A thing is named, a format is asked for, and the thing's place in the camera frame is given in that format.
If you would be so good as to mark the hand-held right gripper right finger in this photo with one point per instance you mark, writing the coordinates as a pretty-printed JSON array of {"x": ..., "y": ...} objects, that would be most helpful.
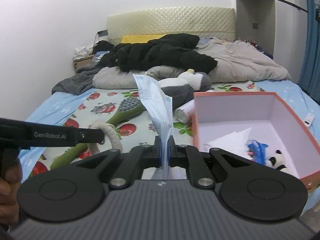
[{"x": 171, "y": 152}]

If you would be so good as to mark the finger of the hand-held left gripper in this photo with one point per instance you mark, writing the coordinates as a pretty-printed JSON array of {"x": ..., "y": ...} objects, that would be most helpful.
[{"x": 91, "y": 135}]

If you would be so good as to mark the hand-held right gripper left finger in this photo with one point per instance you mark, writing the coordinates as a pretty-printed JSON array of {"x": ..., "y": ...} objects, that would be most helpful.
[{"x": 160, "y": 152}]

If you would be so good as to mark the blue face mask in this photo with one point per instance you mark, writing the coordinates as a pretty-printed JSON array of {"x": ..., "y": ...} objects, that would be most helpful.
[{"x": 157, "y": 105}]

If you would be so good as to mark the white paper towel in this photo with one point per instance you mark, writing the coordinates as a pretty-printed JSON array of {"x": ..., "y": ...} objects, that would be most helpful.
[{"x": 230, "y": 142}]

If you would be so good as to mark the pink cardboard box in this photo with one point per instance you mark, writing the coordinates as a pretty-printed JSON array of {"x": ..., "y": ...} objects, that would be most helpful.
[{"x": 237, "y": 112}]

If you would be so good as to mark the pink plastic ribbon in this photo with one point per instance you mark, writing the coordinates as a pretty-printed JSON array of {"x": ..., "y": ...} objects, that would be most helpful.
[{"x": 249, "y": 152}]

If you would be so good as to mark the blue red snack packet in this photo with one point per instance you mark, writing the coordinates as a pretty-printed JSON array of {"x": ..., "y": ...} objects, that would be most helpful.
[{"x": 258, "y": 150}]

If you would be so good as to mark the small panda plush toy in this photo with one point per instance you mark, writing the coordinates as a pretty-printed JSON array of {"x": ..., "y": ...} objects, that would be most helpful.
[{"x": 276, "y": 161}]

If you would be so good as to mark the person's left hand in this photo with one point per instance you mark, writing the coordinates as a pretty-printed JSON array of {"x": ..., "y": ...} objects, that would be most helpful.
[{"x": 10, "y": 197}]

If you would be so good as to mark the light blue bed sheet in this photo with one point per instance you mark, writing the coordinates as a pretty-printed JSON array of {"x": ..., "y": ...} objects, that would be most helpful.
[{"x": 42, "y": 107}]

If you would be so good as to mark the fruit print mat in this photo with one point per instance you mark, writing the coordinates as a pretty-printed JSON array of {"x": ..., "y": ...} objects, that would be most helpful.
[{"x": 105, "y": 107}]

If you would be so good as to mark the green massage brush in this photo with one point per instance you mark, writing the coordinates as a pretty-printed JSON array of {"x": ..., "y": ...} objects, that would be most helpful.
[{"x": 125, "y": 110}]

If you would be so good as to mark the white spray can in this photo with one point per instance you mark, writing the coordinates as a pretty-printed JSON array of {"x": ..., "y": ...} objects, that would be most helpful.
[{"x": 185, "y": 112}]

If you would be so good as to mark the dark grey blanket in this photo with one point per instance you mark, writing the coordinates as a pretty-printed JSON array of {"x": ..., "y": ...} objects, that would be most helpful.
[{"x": 75, "y": 80}]

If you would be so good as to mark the grey penguin plush toy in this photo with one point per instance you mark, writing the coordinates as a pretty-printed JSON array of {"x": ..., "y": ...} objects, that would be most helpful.
[{"x": 182, "y": 85}]

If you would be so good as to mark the brown cardboard box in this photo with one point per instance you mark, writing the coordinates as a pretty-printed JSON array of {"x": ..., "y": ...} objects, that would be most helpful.
[{"x": 83, "y": 66}]

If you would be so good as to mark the blue printed packet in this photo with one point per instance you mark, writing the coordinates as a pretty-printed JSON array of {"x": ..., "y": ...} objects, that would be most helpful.
[{"x": 101, "y": 55}]

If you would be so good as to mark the crumpled white paper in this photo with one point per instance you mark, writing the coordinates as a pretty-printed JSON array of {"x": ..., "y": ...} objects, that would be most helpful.
[{"x": 82, "y": 51}]

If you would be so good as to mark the black jacket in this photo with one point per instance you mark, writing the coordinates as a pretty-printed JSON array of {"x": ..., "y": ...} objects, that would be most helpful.
[{"x": 165, "y": 52}]

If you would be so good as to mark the yellow pillow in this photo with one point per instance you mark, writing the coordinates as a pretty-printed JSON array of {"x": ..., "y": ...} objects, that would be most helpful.
[{"x": 140, "y": 38}]

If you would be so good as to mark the light grey duvet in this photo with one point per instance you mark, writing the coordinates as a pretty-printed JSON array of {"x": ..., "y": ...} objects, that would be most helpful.
[{"x": 240, "y": 60}]

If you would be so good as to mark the printed grey pillow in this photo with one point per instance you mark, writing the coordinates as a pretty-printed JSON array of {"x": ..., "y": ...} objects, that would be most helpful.
[{"x": 207, "y": 40}]

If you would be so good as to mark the row of small bottles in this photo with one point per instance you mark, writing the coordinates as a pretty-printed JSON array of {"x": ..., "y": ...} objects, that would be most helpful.
[{"x": 250, "y": 44}]

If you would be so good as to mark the white remote control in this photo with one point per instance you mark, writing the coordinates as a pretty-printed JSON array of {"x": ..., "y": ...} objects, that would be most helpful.
[{"x": 309, "y": 120}]

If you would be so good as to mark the white wardrobe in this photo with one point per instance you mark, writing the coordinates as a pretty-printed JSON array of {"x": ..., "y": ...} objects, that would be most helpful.
[{"x": 262, "y": 12}]

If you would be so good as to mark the blue curtain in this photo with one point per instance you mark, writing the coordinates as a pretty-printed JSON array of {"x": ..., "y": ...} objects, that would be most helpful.
[{"x": 311, "y": 55}]

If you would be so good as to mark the black wall charger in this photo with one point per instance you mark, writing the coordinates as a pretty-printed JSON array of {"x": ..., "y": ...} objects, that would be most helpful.
[{"x": 102, "y": 33}]

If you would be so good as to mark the black wall socket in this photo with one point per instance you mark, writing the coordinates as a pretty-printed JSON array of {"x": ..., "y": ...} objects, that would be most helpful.
[{"x": 255, "y": 25}]

